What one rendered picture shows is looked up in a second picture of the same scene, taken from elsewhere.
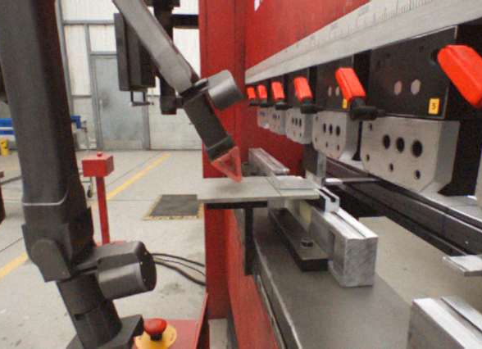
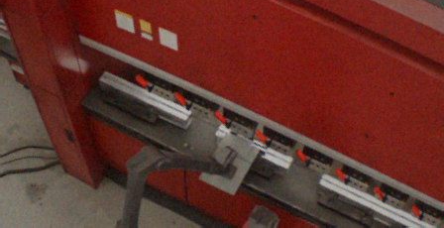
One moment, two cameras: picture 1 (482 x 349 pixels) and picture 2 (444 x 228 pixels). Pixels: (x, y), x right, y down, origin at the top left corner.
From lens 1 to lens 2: 2.74 m
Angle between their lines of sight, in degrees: 57
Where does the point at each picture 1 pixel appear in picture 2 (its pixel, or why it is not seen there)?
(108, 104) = not seen: outside the picture
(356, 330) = (301, 190)
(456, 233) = not seen: hidden behind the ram
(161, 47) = (206, 167)
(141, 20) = (194, 165)
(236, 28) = (66, 16)
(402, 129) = (318, 165)
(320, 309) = (289, 191)
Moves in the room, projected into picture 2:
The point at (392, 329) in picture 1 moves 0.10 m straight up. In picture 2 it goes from (307, 182) to (310, 173)
